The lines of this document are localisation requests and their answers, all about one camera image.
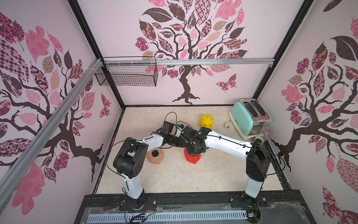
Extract red piggy bank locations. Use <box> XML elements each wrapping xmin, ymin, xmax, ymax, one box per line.
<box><xmin>184</xmin><ymin>148</ymin><xmax>201</xmax><ymax>164</ymax></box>

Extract black plug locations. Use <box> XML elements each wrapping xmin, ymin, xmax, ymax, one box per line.
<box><xmin>152</xmin><ymin>150</ymin><xmax>159</xmax><ymax>157</ymax></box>

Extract yellow piggy bank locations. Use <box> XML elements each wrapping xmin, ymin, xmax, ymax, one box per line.
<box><xmin>200</xmin><ymin>114</ymin><xmax>213</xmax><ymax>129</ymax></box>

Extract peach piggy bank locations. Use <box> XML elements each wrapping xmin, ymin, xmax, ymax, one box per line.
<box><xmin>146</xmin><ymin>147</ymin><xmax>164</xmax><ymax>164</ymax></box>

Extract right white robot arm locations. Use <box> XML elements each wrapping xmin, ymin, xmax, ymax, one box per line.
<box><xmin>180</xmin><ymin>127</ymin><xmax>271</xmax><ymax>199</ymax></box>

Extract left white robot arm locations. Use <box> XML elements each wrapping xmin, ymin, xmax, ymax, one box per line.
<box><xmin>113</xmin><ymin>133</ymin><xmax>186</xmax><ymax>210</ymax></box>

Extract mint green toaster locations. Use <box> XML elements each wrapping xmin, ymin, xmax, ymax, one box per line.
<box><xmin>228</xmin><ymin>99</ymin><xmax>271</xmax><ymax>140</ymax></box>

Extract glass spice jar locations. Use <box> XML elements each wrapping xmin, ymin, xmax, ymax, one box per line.
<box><xmin>255</xmin><ymin>126</ymin><xmax>274</xmax><ymax>143</ymax></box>

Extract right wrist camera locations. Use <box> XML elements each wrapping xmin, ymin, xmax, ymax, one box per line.
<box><xmin>181</xmin><ymin>126</ymin><xmax>197</xmax><ymax>141</ymax></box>

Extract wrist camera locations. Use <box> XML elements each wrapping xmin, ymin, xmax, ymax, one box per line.
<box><xmin>181</xmin><ymin>126</ymin><xmax>197</xmax><ymax>141</ymax></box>
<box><xmin>160</xmin><ymin>121</ymin><xmax>175</xmax><ymax>136</ymax></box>

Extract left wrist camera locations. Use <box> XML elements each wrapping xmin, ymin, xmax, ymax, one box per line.
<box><xmin>160</xmin><ymin>121</ymin><xmax>175</xmax><ymax>136</ymax></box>

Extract black wire basket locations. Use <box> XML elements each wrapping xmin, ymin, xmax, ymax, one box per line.
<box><xmin>95</xmin><ymin>57</ymin><xmax>158</xmax><ymax>87</ymax></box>

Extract white slotted cable duct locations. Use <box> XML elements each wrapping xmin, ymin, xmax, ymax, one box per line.
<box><xmin>85</xmin><ymin>210</ymin><xmax>248</xmax><ymax>224</ymax></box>

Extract black base frame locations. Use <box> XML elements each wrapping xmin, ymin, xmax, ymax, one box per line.
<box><xmin>75</xmin><ymin>190</ymin><xmax>315</xmax><ymax>224</ymax></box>

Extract aluminium rail back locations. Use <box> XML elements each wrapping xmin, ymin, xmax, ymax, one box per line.
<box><xmin>156</xmin><ymin>58</ymin><xmax>275</xmax><ymax>66</ymax></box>

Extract aluminium rail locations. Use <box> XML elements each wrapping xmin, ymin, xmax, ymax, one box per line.
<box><xmin>156</xmin><ymin>58</ymin><xmax>275</xmax><ymax>66</ymax></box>
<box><xmin>1</xmin><ymin>59</ymin><xmax>103</xmax><ymax>207</ymax></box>

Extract aluminium rail left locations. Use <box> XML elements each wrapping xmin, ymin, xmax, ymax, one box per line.
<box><xmin>1</xmin><ymin>59</ymin><xmax>103</xmax><ymax>207</ymax></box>

